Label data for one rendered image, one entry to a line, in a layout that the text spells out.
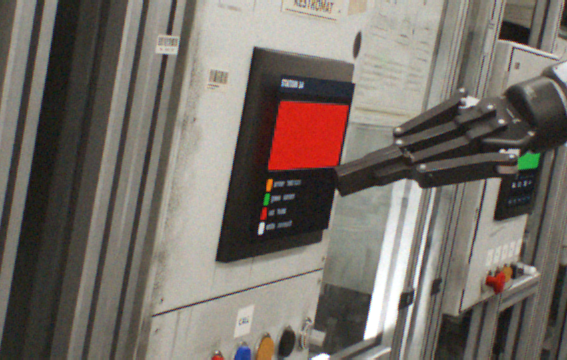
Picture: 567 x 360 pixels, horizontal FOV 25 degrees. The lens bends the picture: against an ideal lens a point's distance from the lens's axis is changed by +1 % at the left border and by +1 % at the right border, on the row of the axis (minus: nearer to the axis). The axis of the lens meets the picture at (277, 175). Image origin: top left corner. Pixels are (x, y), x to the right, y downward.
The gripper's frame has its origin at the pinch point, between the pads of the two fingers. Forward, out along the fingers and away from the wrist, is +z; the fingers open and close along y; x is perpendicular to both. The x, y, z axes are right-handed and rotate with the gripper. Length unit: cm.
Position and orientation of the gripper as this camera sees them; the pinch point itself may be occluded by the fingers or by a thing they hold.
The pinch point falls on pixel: (369, 171)
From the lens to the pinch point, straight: 128.6
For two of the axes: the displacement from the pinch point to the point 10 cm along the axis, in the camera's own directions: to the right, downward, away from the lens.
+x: 1.3, 7.2, 6.8
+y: 3.2, 6.1, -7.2
